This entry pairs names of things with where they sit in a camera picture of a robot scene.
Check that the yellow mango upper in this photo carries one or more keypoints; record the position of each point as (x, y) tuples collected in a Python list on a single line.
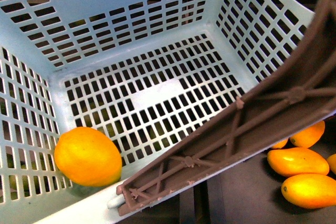
[(309, 136)]

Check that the yellow mango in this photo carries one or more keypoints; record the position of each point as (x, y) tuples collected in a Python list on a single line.
[(310, 191), (297, 160), (309, 136)]

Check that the brown basket handle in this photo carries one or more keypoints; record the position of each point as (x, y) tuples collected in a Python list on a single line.
[(298, 94)]

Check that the yellow mango middle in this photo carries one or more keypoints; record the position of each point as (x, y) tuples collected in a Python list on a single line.
[(297, 160)]

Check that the yellow mango lower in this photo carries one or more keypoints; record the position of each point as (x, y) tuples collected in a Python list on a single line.
[(310, 191)]

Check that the yellow lemon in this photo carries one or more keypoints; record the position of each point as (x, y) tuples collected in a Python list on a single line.
[(88, 157)]

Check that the light blue plastic basket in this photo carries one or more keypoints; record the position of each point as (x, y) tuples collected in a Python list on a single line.
[(147, 73)]

